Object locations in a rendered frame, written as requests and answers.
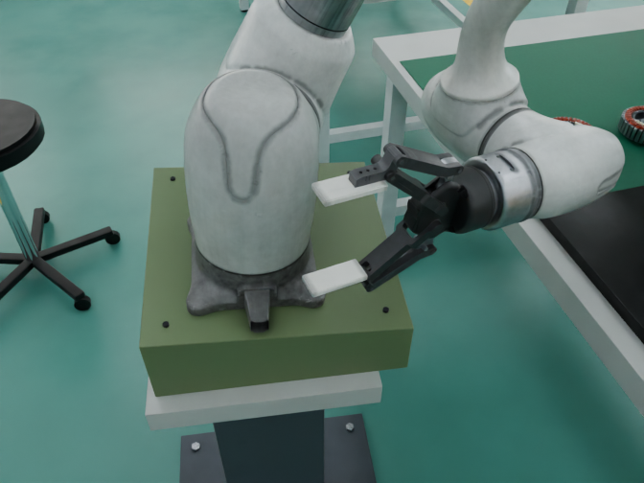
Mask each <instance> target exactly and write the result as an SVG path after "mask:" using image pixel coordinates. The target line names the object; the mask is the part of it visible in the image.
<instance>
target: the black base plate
mask: <svg viewBox="0 0 644 483"><path fill-rule="evenodd" d="M540 221H541V222H542V223H543V224H544V226H545V227H546V228H547V229H548V230H549V232H550V233H551V234H552V235H553V236H554V238H555V239H556V240H557V241H558V242H559V244H560V245H561V246H562V247H563V249H564V250H565V251H566V252H567V253H568V255H569V256H570V257H571V258H572V259H573V261H574V262H575V263H576V264H577V265H578V267H579V268H580V269H582V271H583V272H584V273H585V275H586V276H587V277H588V279H589V280H590V281H591V282H592V284H594V285H595V286H596V287H597V289H598V290H599V291H600V292H601V293H602V295H603V296H604V297H605V298H606V299H607V301H608V302H609V303H610V304H611V306H612V307H613V308H614V309H615V310H616V312H617V313H618V314H619V315H620V316H621V318H622V319H623V320H624V321H625V322H626V324H627V325H628V326H629V327H630V328H631V330H632V331H633V332H634V333H635V335H636V336H637V337H638V338H639V339H640V341H641V342H642V343H643V344H644V186H639V187H634V188H629V189H625V190H620V191H614V192H609V193H606V194H605V195H603V196H601V197H600V198H598V199H596V200H595V201H593V202H591V203H589V204H588V205H586V206H584V207H582V208H579V209H577V210H575V211H572V212H569V213H566V214H563V215H559V216H556V217H552V218H540Z"/></svg>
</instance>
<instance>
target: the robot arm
mask: <svg viewBox="0 0 644 483"><path fill-rule="evenodd" d="M364 1H365V0H254V1H253V3H252V4H251V6H250V8H249V10H248V12H247V14H246V16H245V18H244V20H243V22H242V23H241V25H240V27H239V29H238V31H237V33H236V35H235V37H234V39H233V41H232V43H231V45H230V47H229V49H228V51H227V53H226V55H225V57H224V59H223V62H222V64H221V66H220V68H219V71H218V75H217V78H216V79H214V80H212V81H211V82H210V83H209V84H208V85H207V86H206V87H205V88H204V90H203V91H202V92H201V93H200V95H199V96H198V98H197V99H196V101H195V104H194V106H193V108H192V110H191V112H190V115H189V117H188V120H187V123H186V126H185V132H184V173H185V185H186V193H187V199H188V206H189V212H190V216H189V217H188V220H187V223H188V229H189V232H190V234H191V236H192V284H191V288H190V291H189V294H188V296H187V299H186V305H187V310H188V312H189V313H190V314H192V315H194V316H202V315H206V314H209V313H212V312H215V311H228V310H241V309H245V311H246V315H247V319H248V323H249V327H250V331H251V332H252V331H253V332H254V333H264V332H265V331H267V330H268V324H269V307H282V306H301V307H307V308H318V307H320V306H322V305H323V304H324V302H325V295H326V293H328V292H331V291H334V290H337V289H342V288H346V287H349V286H352V285H355V284H358V283H362V285H363V286H364V288H365V289H366V291H367V292H371V291H373V290H374V289H376V288H378V287H379V286H381V285H382V284H384V283H385V282H387V281H388V280H390V279H391V278H393V277H394V276H396V275H397V274H399V273H401V272H402V271H404V270H405V269H407V268H408V267H410V266H411V265H413V264H415V263H416V262H418V261H419V260H421V259H423V258H425V257H427V256H430V255H432V254H434V253H435V252H436V250H437V248H436V247H435V246H434V245H433V239H434V238H435V237H437V236H438V235H440V234H441V233H443V232H451V233H455V234H465V233H468V232H470V231H473V230H476V229H479V228H481V229H483V230H488V231H492V230H496V229H499V228H502V227H505V226H508V225H511V224H514V223H519V222H523V221H526V220H528V219H548V218H552V217H556V216H559V215H563V214H566V213H569V212H572V211H575V210H577V209H579V208H582V207H584V206H586V205H588V204H589V203H591V202H593V201H595V200H596V199H598V198H600V197H601V196H603V195H605V194H606V193H608V192H609V191H610V190H611V189H612V188H614V187H615V185H616V182H617V180H618V178H619V176H620V174H621V172H622V170H623V167H624V164H625V153H624V150H623V147H622V145H621V143H620V142H619V140H618V139H617V138H616V137H615V136H614V135H613V134H612V133H610V132H608V131H606V130H603V129H601V128H598V127H594V126H586V125H575V126H574V125H572V124H571V123H569V122H564V121H560V120H555V119H552V118H549V117H546V116H543V115H540V114H539V113H537V112H535V111H533V110H532V109H530V108H529V107H528V106H527V105H528V101H527V98H526V96H525V94H524V92H523V89H522V86H521V83H520V79H519V72H518V70H517V68H516V67H515V66H513V65H512V64H510V63H508V62H507V60H506V58H505V53H504V44H505V38H506V34H507V32H508V30H509V28H510V26H511V25H512V23H513V22H514V20H515V19H516V18H517V17H518V15H519V14H520V13H521V12H522V11H523V10H524V8H525V7H526V6H527V5H528V4H529V3H530V1H531V0H473V1H472V3H471V5H470V7H469V10H468V12H467V14H466V17H465V20H464V23H463V26H462V30H461V33H460V37H459V42H458V47H457V53H456V58H455V61H454V63H453V64H452V65H451V66H450V67H449V68H447V69H446V70H444V71H442V72H440V73H438V74H437V75H435V76H434V77H433V78H432V79H431V80H430V81H429V82H428V83H427V85H426V86H425V89H424V92H423V95H422V99H421V107H422V112H423V115H424V118H425V122H426V124H427V125H428V127H429V129H430V130H431V131H432V133H433V134H434V135H435V137H436V138H437V139H438V140H439V141H440V142H441V143H442V144H443V145H444V146H446V147H447V148H448V149H449V150H450V151H451V152H453V153H454V154H455V155H456V156H457V157H459V158H460V159H461V160H463V161H464V162H465V163H464V164H463V166H462V165H461V164H460V163H459V162H458V161H457V160H456V159H455V158H454V157H453V156H452V155H451V154H450V153H449V152H447V153H440V154H433V153H429V152H425V151H422V150H418V149H412V148H409V147H405V146H401V145H398V144H394V143H388V144H386V145H385V146H384V147H383V152H384V155H383V157H381V156H380V154H376V155H374V156H373V157H372V158H371V163H372V165H368V166H364V167H360V168H356V169H353V170H351V171H350V172H349V174H345V175H341V176H338V177H334V178H330V179H326V180H322V181H318V182H317V178H318V168H319V139H320V131H321V128H322V126H323V122H324V117H325V115H326V114H327V113H328V112H329V110H330V108H331V106H332V103H333V101H334V97H335V95H336V93H337V91H338V88H339V86H340V84H341V83H342V81H343V79H344V77H345V75H346V73H347V71H348V69H349V66H350V65H351V63H352V60H353V58H354V55H355V43H354V38H353V34H352V29H351V26H350V25H351V24H352V22H353V20H354V19H355V17H356V15H357V13H358V11H359V9H360V8H361V6H362V4H363V2H364ZM398 168H403V169H408V170H411V171H415V172H420V173H427V174H432V175H436V177H435V178H434V179H432V180H431V181H430V182H428V183H427V184H424V183H422V182H421V181H419V180H418V179H416V178H415V177H414V178H413V177H411V176H410V175H408V174H407V173H405V172H403V171H401V170H400V169H398ZM384 180H386V181H387V182H388V183H390V184H392V185H393V186H395V187H397V188H398V189H400V190H402V191H403V192H405V193H407V194H408V195H410V196H412V197H411V198H410V199H408V202H407V210H406V212H405V214H404V217H403V220H402V221H401V222H400V223H398V224H397V226H396V231H395V232H394V233H393V234H391V235H390V236H389V237H388V238H387V239H386V240H384V241H383V242H382V243H381V244H380V245H378V246H377V247H376V248H375V249H374V250H373V251H372V252H370V253H369V254H368V255H367V256H366V257H365V258H363V259H362V260H361V261H360V262H358V261H357V260H356V259H353V260H350V261H348V262H345V263H342V264H336V265H333V266H330V267H327V268H324V269H320V270H317V271H316V265H315V260H314V255H313V250H312V244H311V235H310V232H311V224H312V220H313V213H314V207H315V200H316V196H318V198H319V199H320V201H321V202H322V204H323V205H324V206H325V207H327V206H331V205H334V204H337V203H341V202H344V201H348V200H352V199H355V198H359V197H363V196H368V195H372V194H375V193H379V192H383V191H386V190H387V187H388V185H387V183H386V182H385V181H384ZM407 228H409V229H410V230H411V231H412V232H413V233H415V234H417V235H415V236H414V239H413V238H412V237H411V236H410V235H409V233H408V232H407V230H406V229H407ZM367 266H368V267H367Z"/></svg>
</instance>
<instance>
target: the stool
mask: <svg viewBox="0 0 644 483"><path fill-rule="evenodd" d="M44 134H45V131H44V125H43V123H42V121H41V118H40V116H39V114H38V113H37V111H36V110H35V109H33V108H32V107H31V106H29V105H27V104H24V103H21V102H18V101H13V100H7V99H0V205H1V208H2V210H3V212H4V214H5V216H6V218H7V220H8V223H9V225H10V227H11V230H12V231H13V233H14V236H15V238H16V240H17V242H18V244H19V246H20V248H21V251H22V253H3V252H0V264H6V265H19V266H18V267H17V268H16V269H15V270H14V271H12V272H11V273H10V274H9V275H8V276H7V277H6V278H5V279H4V280H3V281H2V282H1V283H0V300H1V299H2V298H3V297H4V296H5V295H6V294H7V293H8V292H9V291H10V290H11V289H12V288H13V287H14V286H15V285H16V284H17V283H18V282H19V281H20V280H22V279H23V278H24V277H25V276H26V275H27V274H28V273H29V272H30V271H31V270H32V269H33V268H35V269H37V270H38V271H39V272H40V273H42V274H43V275H44V276H45V277H47V278H48V279H49V280H50V281H51V282H53V283H54V284H55V285H56V286H58V287H59V288H60V289H62V290H63V291H64V292H65V293H67V294H68V295H69V296H70V297H71V298H73V299H74V300H75V301H74V307H75V309H77V310H79V311H86V310H88V309H89V308H90V307H91V299H90V297H88V296H86V295H85V293H84V291H83V290H81V289H80V288H79V287H77V286H76V285H75V284H74V283H72V282H71V281H70V280H68V279H67V278H66V277H65V276H63V275H62V274H61V273H60V272H58V271H57V270H56V269H55V268H53V267H52V266H51V265H49V264H48V263H47V262H45V261H48V260H50V259H53V258H55V257H57V256H60V255H63V254H66V253H68V252H71V251H74V250H76V249H79V248H82V247H84V246H87V245H89V244H91V243H94V242H98V241H101V240H104V239H105V241H106V242H107V243H109V244H116V243H118V242H119V241H120V239H121V237H120V233H119V232H118V231H115V230H112V229H111V227H110V226H107V227H105V228H102V229H100V230H97V231H94V232H92V233H89V234H86V235H83V236H81V237H78V238H75V239H72V240H70V241H66V242H63V243H61V244H58V245H55V246H52V247H50V248H47V249H44V250H41V245H42V236H43V227H44V224H45V223H47V222H48V221H49V220H50V214H49V213H48V212H47V211H45V210H44V208H43V207H41V208H35V209H34V216H33V224H32V231H31V234H30V231H29V229H28V227H27V225H26V222H25V220H24V219H23V217H22V214H21V212H20V210H19V207H18V205H17V203H16V201H15V198H14V196H13V194H12V190H11V188H10V186H9V184H8V181H7V179H6V177H5V175H4V173H3V171H5V170H7V169H9V168H11V167H14V166H16V165H17V164H19V163H21V162H22V161H24V160H25V159H27V158H28V157H29V156H30V155H31V154H32V153H34V152H35V150H36V149H37V148H38V146H39V145H40V144H41V142H42V141H43V137H44Z"/></svg>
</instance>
